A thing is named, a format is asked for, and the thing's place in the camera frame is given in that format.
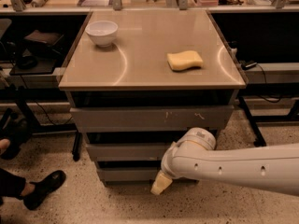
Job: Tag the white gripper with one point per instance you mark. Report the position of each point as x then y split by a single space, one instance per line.
169 163

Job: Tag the grey drawer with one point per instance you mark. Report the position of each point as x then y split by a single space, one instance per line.
127 152
127 174
150 119

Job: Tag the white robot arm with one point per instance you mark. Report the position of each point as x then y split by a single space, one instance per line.
195 157

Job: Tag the grey bottom drawer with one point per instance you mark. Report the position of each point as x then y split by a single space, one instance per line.
127 174

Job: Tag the grey drawer cabinet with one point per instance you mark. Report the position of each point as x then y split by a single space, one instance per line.
134 72

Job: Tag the grey top drawer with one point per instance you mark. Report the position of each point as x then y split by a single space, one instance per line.
150 119

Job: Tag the black table leg left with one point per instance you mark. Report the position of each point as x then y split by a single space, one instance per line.
77 146

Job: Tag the black table leg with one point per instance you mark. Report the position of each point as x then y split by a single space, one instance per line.
259 140
77 146

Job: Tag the black table leg right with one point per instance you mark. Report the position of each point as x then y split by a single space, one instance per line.
259 140

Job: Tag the black leather shoe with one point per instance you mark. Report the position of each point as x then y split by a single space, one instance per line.
42 189

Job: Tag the yellow sponge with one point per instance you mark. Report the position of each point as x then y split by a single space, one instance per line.
184 60

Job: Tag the black power adapter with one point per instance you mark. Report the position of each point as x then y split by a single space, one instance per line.
248 65

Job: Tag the person's dark trouser leg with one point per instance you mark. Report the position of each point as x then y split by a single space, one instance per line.
11 185

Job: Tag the white ceramic bowl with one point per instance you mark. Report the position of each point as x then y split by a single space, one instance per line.
102 33

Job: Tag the dark box on shelf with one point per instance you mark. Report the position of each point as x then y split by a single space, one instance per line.
42 44

